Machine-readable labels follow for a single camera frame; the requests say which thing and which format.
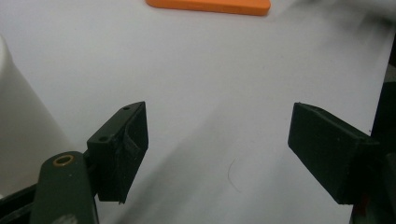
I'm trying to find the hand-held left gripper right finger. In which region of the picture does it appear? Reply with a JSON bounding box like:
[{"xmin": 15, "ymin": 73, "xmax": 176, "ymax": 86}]
[{"xmin": 288, "ymin": 102, "xmax": 382, "ymax": 205}]

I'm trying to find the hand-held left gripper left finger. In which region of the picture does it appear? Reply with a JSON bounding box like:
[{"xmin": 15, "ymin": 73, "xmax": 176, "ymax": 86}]
[{"xmin": 87, "ymin": 101, "xmax": 149, "ymax": 205}]

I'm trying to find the white plastic container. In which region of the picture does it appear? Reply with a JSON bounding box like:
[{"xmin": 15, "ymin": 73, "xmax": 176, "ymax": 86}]
[{"xmin": 0, "ymin": 34, "xmax": 76, "ymax": 199}]

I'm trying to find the orange phone case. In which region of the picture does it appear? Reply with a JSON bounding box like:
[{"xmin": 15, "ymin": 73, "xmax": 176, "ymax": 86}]
[{"xmin": 145, "ymin": 0, "xmax": 272, "ymax": 17}]

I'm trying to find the white board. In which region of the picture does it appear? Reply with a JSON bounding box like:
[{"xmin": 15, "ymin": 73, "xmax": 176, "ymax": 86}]
[{"xmin": 0, "ymin": 0, "xmax": 395, "ymax": 224}]

